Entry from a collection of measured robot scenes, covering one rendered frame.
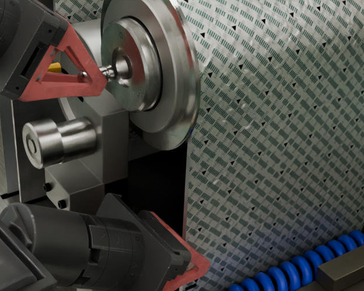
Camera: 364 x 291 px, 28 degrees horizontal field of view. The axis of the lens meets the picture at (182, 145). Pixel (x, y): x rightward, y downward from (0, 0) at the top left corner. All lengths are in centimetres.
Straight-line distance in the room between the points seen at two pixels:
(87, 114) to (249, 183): 15
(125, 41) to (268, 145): 16
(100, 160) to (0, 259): 19
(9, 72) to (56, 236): 12
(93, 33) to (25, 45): 19
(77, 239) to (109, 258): 3
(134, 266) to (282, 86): 19
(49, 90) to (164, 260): 16
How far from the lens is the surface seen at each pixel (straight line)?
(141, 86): 56
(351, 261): 72
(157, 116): 58
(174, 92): 54
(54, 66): 62
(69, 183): 64
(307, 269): 72
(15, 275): 46
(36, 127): 61
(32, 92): 54
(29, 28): 51
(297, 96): 62
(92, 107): 62
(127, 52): 57
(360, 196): 77
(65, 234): 53
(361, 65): 67
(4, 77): 51
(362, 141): 72
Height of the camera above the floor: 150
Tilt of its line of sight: 32 degrees down
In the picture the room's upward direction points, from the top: 3 degrees clockwise
